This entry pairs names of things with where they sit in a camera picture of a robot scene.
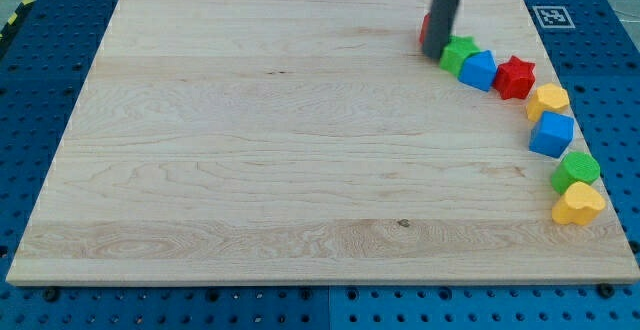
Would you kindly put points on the green star block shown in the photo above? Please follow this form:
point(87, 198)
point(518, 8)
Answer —
point(456, 52)

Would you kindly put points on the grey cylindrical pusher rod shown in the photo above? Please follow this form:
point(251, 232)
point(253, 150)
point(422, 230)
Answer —
point(441, 18)

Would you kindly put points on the red circle block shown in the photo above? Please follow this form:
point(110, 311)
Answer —
point(424, 28)

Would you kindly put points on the red star block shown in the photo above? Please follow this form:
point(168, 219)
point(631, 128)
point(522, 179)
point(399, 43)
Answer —
point(514, 78)

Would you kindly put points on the yellow black hazard tape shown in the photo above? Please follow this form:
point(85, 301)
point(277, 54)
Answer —
point(16, 19)

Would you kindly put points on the blue cube block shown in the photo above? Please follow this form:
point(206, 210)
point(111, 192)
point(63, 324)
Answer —
point(552, 134)

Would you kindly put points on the yellow heart block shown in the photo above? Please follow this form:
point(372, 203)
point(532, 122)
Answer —
point(580, 204)

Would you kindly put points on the white fiducial marker tag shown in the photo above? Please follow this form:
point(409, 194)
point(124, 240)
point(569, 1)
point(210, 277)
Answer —
point(553, 17)

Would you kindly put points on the blue pentagon block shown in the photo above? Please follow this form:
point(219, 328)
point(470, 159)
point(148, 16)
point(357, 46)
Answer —
point(479, 71)

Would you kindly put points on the green cylinder block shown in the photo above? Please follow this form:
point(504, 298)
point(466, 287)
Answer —
point(575, 167)

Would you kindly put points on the yellow hexagon block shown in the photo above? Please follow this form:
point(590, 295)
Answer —
point(549, 97)

